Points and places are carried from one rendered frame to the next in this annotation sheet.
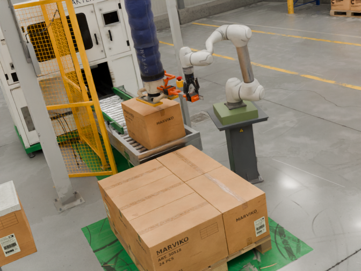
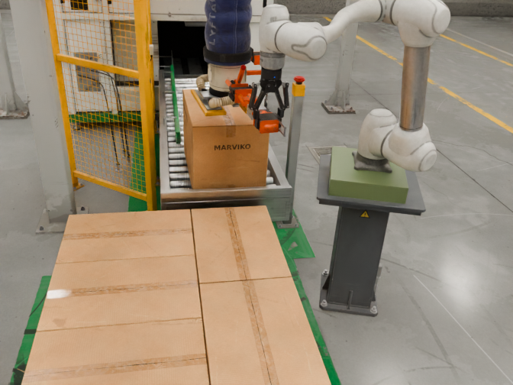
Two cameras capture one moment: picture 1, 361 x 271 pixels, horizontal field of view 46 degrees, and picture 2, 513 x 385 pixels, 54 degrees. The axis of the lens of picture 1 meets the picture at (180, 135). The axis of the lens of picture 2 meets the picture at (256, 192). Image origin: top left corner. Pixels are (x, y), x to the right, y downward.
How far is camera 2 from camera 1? 1.79 m
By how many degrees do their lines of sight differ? 12
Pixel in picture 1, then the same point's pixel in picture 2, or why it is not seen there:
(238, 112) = (368, 181)
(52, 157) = (46, 143)
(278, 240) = not seen: outside the picture
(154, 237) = not seen: outside the picture
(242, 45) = (418, 46)
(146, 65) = (214, 29)
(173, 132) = (243, 173)
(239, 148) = (350, 244)
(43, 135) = (36, 103)
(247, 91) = (399, 147)
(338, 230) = not seen: outside the picture
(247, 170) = (354, 287)
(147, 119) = (197, 134)
